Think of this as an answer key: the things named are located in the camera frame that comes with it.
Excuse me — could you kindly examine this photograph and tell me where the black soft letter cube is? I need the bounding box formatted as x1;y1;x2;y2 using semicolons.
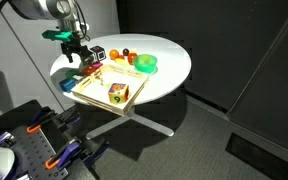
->
89;45;107;62

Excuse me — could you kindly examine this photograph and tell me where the green plastic bowl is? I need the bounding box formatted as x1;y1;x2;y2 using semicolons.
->
132;53;158;74

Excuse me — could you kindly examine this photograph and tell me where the red toy tomato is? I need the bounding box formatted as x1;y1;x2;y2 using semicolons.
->
127;52;138;65

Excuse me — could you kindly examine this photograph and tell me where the magenta block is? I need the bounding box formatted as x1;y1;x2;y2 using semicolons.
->
91;61;104;70

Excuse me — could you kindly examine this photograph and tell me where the grey block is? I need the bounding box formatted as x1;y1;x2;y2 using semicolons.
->
72;74;85;82

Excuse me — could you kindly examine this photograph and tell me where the white table pedestal base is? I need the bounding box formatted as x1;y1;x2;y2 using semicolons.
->
85;107;175;140

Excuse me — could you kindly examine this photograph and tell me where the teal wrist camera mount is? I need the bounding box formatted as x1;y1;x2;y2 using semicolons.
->
41;29;82;44

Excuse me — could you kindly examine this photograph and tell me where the black robot mount stand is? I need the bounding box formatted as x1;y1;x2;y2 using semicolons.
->
0;99;100;180

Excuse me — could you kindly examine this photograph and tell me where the green block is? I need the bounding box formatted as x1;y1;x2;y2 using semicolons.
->
66;68;81;80

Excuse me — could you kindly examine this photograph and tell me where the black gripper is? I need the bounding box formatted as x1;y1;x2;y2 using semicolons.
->
60;40;95;66

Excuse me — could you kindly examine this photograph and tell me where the orange block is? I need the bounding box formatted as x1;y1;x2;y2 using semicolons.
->
81;65;97;76

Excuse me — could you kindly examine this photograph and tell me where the yellow toy banana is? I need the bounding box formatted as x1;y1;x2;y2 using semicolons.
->
114;57;129;67

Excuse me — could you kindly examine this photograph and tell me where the wooden tray box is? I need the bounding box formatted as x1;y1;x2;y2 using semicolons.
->
71;64;150;117

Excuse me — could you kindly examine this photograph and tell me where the blue block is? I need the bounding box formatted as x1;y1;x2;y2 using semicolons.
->
59;78;76;93

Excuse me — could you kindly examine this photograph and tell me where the black perforated mounting board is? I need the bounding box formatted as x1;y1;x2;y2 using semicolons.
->
3;116;72;180

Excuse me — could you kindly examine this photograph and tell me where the purple clamp orange tip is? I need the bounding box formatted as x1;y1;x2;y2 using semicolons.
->
44;140;82;170
26;106;57;134

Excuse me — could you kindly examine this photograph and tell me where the colourful soft number cube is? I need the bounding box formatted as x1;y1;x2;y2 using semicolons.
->
107;82;130;105

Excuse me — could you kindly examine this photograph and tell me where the orange toy fruit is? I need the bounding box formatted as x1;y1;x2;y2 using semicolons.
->
109;49;120;60

